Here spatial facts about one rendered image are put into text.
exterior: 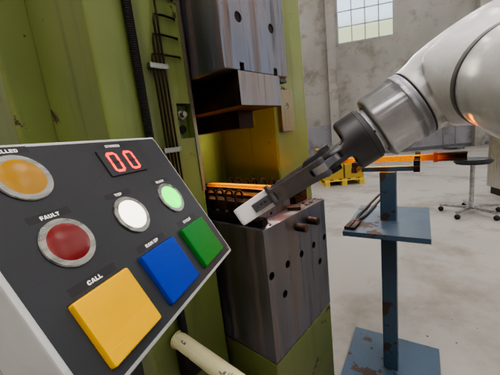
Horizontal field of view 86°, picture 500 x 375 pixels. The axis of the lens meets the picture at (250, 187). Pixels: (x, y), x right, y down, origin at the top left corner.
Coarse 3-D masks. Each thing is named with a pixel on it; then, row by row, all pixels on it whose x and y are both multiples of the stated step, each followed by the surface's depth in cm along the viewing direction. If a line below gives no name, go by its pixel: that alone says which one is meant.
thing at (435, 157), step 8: (448, 152) 103; (456, 152) 100; (464, 152) 98; (352, 160) 120; (376, 160) 114; (384, 160) 113; (392, 160) 111; (400, 160) 109; (408, 160) 108; (424, 160) 105; (432, 160) 104; (440, 160) 102; (448, 160) 101; (456, 160) 100
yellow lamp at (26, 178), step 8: (16, 160) 29; (0, 168) 28; (8, 168) 28; (16, 168) 29; (24, 168) 29; (32, 168) 30; (0, 176) 27; (8, 176) 28; (16, 176) 28; (24, 176) 29; (32, 176) 30; (40, 176) 30; (8, 184) 27; (16, 184) 28; (24, 184) 29; (32, 184) 29; (40, 184) 30; (24, 192) 28; (32, 192) 29
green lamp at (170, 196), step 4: (164, 188) 48; (168, 188) 48; (172, 188) 49; (164, 192) 47; (168, 192) 48; (172, 192) 48; (176, 192) 50; (164, 196) 46; (168, 196) 47; (172, 196) 48; (176, 196) 49; (168, 200) 46; (172, 200) 47; (176, 200) 48; (180, 200) 49; (172, 204) 47; (176, 204) 48; (180, 204) 49
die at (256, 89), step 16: (208, 80) 83; (224, 80) 79; (240, 80) 76; (256, 80) 81; (272, 80) 87; (208, 96) 85; (224, 96) 80; (240, 96) 76; (256, 96) 81; (272, 96) 87; (208, 112) 87; (224, 112) 93
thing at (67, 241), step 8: (64, 224) 30; (72, 224) 30; (48, 232) 28; (56, 232) 28; (64, 232) 29; (72, 232) 30; (80, 232) 31; (48, 240) 27; (56, 240) 28; (64, 240) 29; (72, 240) 29; (80, 240) 30; (88, 240) 31; (48, 248) 27; (56, 248) 28; (64, 248) 28; (72, 248) 29; (80, 248) 30; (88, 248) 30; (64, 256) 28; (72, 256) 28; (80, 256) 29
